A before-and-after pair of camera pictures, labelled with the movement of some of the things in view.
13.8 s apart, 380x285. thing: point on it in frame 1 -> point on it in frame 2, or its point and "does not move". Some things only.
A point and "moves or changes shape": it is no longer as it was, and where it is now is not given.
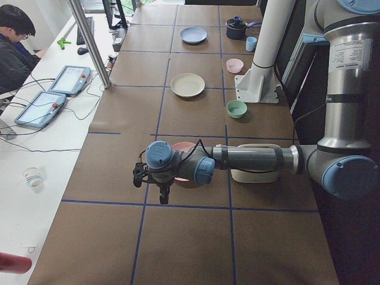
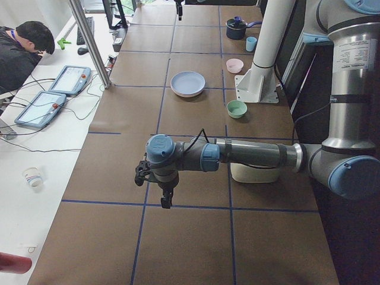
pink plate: (184, 146) moves or changes shape
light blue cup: (250, 43) does not move
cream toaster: (243, 175) does not move
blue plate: (193, 35) -> (187, 82)
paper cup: (34, 179) does not move
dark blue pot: (236, 28) does not move
